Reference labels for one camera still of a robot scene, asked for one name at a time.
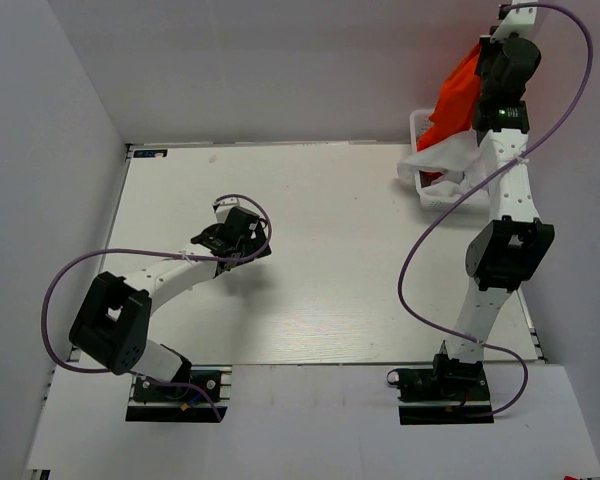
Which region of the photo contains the white plastic basket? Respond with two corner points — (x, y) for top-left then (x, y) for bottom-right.
(409, 108), (489, 215)

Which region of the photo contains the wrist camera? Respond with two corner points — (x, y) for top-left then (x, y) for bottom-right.
(490, 1), (537, 43)
(212, 197), (240, 223)

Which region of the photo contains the orange t shirt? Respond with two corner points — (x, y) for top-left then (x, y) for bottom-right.
(417, 42), (484, 184)

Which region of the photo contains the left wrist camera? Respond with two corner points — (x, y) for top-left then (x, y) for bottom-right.
(212, 197), (240, 223)

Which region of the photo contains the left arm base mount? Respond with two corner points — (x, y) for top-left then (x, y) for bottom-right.
(125, 366), (232, 424)

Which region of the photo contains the white t shirt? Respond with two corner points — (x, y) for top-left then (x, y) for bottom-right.
(397, 130), (487, 201)

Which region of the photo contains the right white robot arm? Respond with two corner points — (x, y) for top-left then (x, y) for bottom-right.
(431, 33), (555, 399)

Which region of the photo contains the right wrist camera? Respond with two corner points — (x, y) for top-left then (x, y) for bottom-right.
(490, 1), (537, 43)

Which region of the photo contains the blue black table label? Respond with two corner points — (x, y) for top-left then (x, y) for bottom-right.
(132, 149), (168, 158)

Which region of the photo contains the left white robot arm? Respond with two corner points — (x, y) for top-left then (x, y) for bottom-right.
(69, 205), (271, 399)

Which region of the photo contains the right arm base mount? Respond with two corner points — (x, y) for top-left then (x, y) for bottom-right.
(386, 368), (494, 426)

